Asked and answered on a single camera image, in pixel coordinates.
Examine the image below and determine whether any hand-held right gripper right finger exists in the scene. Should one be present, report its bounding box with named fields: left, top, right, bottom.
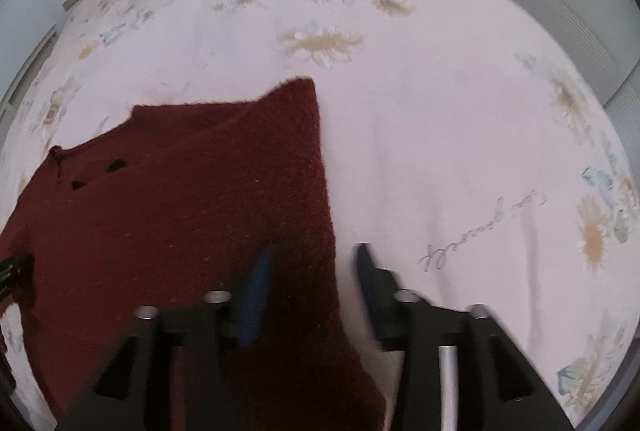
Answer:
left=355, top=242, right=576, bottom=431

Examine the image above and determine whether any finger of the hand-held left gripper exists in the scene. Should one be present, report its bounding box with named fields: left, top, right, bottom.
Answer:
left=0, top=252, right=34, bottom=300

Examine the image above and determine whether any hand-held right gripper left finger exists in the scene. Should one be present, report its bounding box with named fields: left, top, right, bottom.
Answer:
left=57, top=243, right=276, bottom=431

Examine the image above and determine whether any dark red knit sweater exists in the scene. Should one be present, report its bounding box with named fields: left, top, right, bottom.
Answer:
left=0, top=76, right=388, bottom=431

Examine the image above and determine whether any bed with floral pink cover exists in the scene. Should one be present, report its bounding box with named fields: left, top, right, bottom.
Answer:
left=0, top=0, right=636, bottom=431

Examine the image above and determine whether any white louvered wardrobe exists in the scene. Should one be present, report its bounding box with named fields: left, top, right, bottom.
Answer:
left=425, top=0, right=640, bottom=152

